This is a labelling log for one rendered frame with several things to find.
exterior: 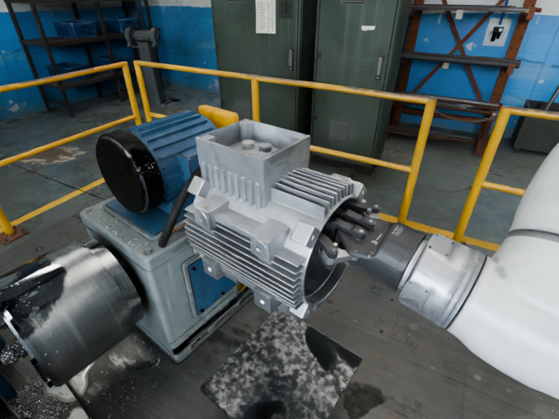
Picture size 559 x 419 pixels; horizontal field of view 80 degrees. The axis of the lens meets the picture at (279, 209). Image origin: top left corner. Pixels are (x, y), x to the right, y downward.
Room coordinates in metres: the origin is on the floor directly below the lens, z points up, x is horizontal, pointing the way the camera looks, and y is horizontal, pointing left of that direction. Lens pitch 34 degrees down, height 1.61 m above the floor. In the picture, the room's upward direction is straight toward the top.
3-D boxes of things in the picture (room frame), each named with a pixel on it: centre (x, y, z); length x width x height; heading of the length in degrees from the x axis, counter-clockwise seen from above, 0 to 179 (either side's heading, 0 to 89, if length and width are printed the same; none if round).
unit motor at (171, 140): (0.72, 0.22, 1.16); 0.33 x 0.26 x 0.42; 142
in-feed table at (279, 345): (0.40, -0.01, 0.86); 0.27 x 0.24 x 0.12; 142
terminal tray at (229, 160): (0.43, 0.04, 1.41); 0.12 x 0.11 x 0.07; 52
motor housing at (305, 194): (0.40, 0.00, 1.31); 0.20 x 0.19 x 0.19; 52
